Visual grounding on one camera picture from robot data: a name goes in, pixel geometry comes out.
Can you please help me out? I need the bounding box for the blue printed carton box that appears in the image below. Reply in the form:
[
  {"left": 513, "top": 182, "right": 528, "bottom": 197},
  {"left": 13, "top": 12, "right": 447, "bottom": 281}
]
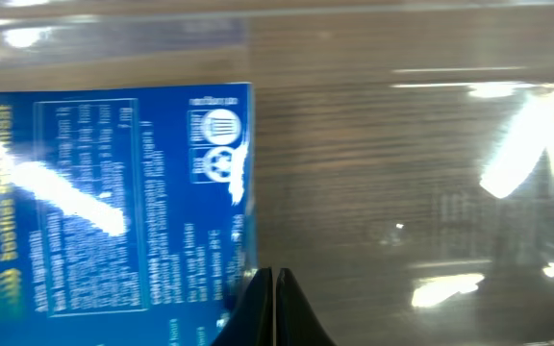
[{"left": 0, "top": 83, "right": 254, "bottom": 346}]

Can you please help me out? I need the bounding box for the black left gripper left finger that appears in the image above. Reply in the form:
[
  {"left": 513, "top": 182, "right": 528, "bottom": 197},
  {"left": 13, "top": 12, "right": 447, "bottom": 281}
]
[{"left": 212, "top": 268, "right": 273, "bottom": 346}]

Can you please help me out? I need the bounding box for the clear plastic container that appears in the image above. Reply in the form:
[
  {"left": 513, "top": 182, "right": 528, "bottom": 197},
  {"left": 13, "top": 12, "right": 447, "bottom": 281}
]
[{"left": 0, "top": 1, "right": 554, "bottom": 345}]

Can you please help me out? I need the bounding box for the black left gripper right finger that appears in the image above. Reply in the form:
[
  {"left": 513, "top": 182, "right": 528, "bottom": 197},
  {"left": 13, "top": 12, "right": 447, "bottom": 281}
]
[{"left": 276, "top": 268, "right": 336, "bottom": 346}]

